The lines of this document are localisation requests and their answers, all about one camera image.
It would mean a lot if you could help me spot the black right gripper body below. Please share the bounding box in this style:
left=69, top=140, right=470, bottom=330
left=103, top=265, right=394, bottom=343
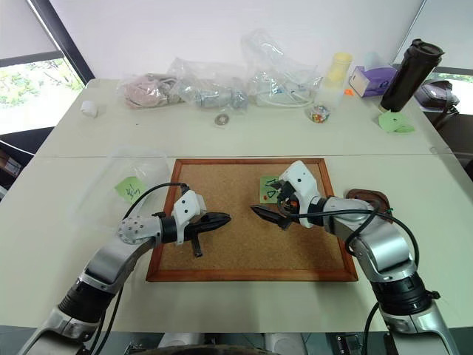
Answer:
left=275, top=179, right=302, bottom=223

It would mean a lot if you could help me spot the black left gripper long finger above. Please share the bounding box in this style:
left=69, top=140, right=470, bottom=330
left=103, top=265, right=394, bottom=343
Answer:
left=205, top=212, right=232, bottom=232

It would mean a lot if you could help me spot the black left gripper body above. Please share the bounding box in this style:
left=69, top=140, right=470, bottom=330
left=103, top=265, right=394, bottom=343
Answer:
left=183, top=214, right=213, bottom=243

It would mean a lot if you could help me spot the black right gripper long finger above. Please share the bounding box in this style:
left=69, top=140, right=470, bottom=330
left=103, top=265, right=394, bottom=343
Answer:
left=250, top=205, right=290, bottom=231

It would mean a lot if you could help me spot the green note with triangle drawing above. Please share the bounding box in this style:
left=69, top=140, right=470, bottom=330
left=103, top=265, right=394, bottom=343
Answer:
left=259, top=175, right=286, bottom=203

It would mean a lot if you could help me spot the green note with scribbled letters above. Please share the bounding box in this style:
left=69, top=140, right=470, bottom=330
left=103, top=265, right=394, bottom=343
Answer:
left=114, top=176, right=146, bottom=205

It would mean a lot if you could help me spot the clear jar of coloured pushpins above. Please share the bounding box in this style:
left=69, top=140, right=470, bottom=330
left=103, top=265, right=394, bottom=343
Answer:
left=305, top=104, right=332, bottom=125

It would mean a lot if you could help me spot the green sticky note pad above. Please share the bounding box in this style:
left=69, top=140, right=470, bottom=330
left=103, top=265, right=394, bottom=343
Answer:
left=377, top=110, right=416, bottom=135

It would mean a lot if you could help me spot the purple tissue box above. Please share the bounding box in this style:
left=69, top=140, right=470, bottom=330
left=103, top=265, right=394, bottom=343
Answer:
left=348, top=51, right=401, bottom=99

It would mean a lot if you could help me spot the wood-framed cork board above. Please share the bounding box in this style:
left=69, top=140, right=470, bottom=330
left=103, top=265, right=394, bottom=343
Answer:
left=145, top=158, right=359, bottom=283

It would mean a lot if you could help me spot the clear plastic bag left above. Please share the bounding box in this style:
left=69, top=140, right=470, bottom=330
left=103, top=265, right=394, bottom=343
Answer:
left=71, top=145, right=174, bottom=231

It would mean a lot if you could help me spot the plastic bag with grey parts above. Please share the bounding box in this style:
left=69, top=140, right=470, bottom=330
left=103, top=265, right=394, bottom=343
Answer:
left=167, top=56, right=251, bottom=112

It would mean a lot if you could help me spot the plastic bag with pink items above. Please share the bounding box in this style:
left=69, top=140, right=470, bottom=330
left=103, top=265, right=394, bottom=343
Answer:
left=117, top=72, right=179, bottom=110

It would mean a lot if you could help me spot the white tape roll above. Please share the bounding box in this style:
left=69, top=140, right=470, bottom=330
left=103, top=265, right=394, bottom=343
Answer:
left=80, top=100, right=99, bottom=119

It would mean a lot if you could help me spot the black travel tumbler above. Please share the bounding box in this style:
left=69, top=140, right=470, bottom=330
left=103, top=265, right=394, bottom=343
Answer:
left=380, top=37, right=446, bottom=114

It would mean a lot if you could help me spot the dark bag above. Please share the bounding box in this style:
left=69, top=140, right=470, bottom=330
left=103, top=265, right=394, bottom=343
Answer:
left=415, top=78, right=462, bottom=129

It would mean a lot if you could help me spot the dark shelf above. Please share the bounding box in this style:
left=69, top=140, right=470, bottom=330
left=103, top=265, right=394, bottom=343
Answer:
left=0, top=126, right=57, bottom=199

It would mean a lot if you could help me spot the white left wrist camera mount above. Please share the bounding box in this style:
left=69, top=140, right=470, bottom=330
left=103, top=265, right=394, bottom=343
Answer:
left=170, top=189, right=208, bottom=246

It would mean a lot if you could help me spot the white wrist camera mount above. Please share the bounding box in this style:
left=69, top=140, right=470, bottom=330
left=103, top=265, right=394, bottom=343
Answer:
left=170, top=189, right=208, bottom=246
left=278, top=160, right=321, bottom=229

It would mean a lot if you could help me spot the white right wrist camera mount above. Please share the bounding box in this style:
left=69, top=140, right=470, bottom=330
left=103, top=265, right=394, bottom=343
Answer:
left=278, top=160, right=321, bottom=229

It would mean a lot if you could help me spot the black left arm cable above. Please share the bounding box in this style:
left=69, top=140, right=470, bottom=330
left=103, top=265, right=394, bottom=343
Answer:
left=123, top=182, right=191, bottom=220

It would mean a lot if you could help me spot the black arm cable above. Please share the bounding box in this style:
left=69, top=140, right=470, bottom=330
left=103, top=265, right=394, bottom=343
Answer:
left=286, top=202, right=421, bottom=277
left=123, top=182, right=191, bottom=220

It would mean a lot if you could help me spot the plastic bag with white cable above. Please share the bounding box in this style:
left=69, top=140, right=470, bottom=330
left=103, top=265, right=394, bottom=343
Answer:
left=241, top=29, right=323, bottom=110

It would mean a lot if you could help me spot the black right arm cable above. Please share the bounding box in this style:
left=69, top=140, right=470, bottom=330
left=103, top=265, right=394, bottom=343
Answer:
left=286, top=202, right=421, bottom=277

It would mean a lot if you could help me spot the black window frame post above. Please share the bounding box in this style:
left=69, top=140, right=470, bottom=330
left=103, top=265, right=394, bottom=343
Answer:
left=28, top=0, right=95, bottom=84

